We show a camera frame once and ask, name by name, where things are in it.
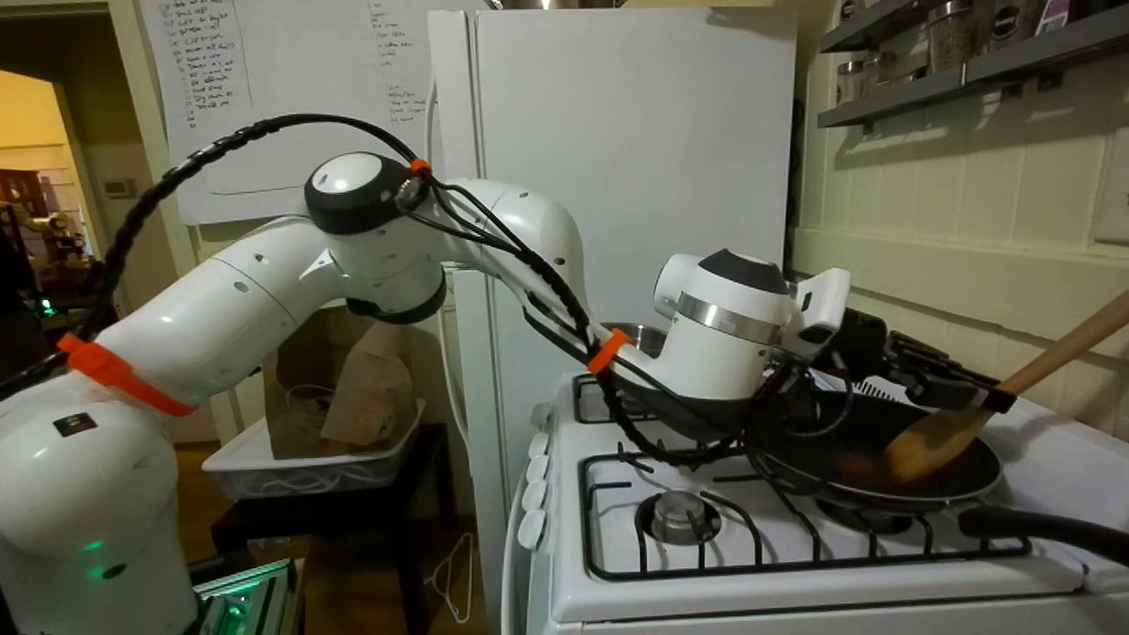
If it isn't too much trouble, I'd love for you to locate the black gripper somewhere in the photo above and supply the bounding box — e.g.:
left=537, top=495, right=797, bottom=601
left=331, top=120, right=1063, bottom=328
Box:
left=837, top=307, right=1024, bottom=418

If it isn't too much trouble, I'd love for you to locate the wooden cooking spoon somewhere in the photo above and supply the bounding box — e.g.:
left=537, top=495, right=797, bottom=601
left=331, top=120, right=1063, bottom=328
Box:
left=880, top=285, right=1129, bottom=489

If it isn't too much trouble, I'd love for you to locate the black frying pan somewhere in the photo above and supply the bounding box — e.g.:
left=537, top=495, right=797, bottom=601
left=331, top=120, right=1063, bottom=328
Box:
left=749, top=387, right=1129, bottom=572

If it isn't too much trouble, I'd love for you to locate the white gas stove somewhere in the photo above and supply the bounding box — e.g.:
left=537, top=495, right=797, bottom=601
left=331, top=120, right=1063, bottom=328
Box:
left=498, top=351, right=1129, bottom=635

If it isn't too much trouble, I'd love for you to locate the black burner grate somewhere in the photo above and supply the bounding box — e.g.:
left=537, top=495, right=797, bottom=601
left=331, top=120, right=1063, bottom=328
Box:
left=576, top=449, right=1032, bottom=586

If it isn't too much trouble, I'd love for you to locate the white refrigerator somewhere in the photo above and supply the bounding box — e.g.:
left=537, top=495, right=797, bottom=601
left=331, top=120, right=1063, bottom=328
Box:
left=423, top=6, right=799, bottom=605

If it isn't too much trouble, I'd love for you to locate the brown paper bag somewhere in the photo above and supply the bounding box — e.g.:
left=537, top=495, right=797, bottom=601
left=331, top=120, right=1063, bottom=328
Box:
left=262, top=307, right=423, bottom=461

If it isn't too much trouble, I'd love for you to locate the black side table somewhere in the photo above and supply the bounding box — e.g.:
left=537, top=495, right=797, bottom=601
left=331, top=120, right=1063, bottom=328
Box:
left=207, top=420, right=458, bottom=635

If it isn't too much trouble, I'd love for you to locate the white plastic tray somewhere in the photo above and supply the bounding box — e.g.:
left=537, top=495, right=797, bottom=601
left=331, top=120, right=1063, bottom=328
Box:
left=197, top=398, right=430, bottom=509

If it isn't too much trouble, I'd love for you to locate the controller box with green light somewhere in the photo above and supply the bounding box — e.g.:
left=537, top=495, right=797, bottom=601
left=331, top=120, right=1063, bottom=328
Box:
left=183, top=554, right=307, bottom=635

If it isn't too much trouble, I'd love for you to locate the white light switch plate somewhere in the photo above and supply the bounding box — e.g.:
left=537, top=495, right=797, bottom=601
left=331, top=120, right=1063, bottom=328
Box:
left=1089, top=124, right=1129, bottom=247

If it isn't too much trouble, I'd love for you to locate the metal wall spice rack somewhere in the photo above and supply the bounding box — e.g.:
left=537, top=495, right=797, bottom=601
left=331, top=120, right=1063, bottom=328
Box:
left=815, top=0, right=1129, bottom=133

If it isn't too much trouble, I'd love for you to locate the orange cable tie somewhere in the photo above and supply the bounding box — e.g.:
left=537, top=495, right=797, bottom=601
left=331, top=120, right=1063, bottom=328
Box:
left=585, top=325, right=637, bottom=380
left=53, top=328, right=197, bottom=425

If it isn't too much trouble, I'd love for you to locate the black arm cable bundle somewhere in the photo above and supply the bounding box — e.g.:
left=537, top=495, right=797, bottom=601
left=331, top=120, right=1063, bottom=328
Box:
left=87, top=108, right=824, bottom=469

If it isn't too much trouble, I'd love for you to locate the handwritten wall paper sheet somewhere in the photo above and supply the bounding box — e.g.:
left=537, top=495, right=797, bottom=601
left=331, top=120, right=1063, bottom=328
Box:
left=132, top=0, right=442, bottom=228

